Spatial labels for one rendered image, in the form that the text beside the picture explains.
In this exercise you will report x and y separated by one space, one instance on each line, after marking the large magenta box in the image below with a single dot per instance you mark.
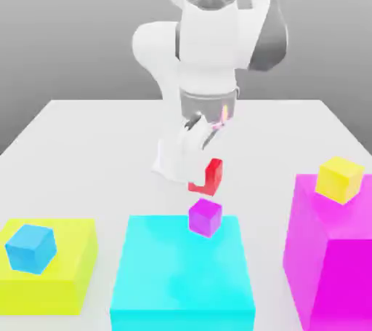
328 258

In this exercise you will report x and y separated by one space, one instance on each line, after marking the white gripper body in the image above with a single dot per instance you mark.
189 156

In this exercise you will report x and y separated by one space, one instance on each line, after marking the large cyan box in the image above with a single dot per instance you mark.
183 275

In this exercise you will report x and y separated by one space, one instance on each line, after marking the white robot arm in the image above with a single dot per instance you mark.
207 45

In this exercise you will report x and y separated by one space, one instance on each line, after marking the small purple cube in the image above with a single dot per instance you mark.
205 219

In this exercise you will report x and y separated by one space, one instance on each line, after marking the small red cube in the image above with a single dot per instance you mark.
214 175

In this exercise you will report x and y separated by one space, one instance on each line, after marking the small yellow cube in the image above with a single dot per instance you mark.
338 181

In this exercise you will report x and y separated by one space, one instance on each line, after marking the small blue cube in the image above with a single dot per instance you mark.
30 249

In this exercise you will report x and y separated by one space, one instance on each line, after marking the large yellow box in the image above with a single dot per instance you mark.
49 281

